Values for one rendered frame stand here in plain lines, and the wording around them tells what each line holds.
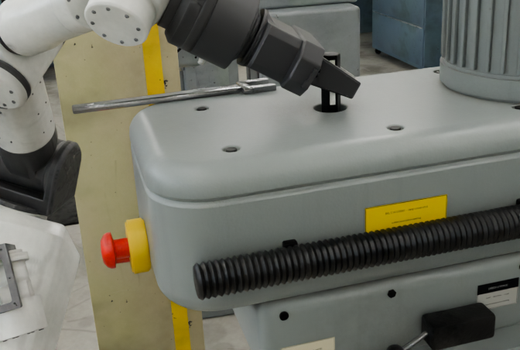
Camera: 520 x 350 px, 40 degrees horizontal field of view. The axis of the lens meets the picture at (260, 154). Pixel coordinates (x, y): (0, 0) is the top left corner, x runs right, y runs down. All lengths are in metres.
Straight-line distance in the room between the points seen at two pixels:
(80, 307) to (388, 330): 3.41
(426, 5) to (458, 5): 7.25
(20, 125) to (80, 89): 1.49
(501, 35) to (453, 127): 0.13
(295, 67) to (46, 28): 0.29
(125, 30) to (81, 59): 1.77
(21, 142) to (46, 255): 0.18
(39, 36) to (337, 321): 0.46
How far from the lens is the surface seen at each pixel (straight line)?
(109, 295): 2.83
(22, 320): 1.00
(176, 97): 0.85
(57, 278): 1.13
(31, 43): 0.86
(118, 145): 2.58
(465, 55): 0.84
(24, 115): 1.02
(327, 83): 0.77
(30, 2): 0.84
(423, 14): 8.11
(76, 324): 3.99
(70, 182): 1.19
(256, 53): 0.73
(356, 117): 0.76
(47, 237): 1.13
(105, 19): 0.72
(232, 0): 0.72
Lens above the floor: 2.13
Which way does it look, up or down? 21 degrees down
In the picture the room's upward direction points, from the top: 3 degrees counter-clockwise
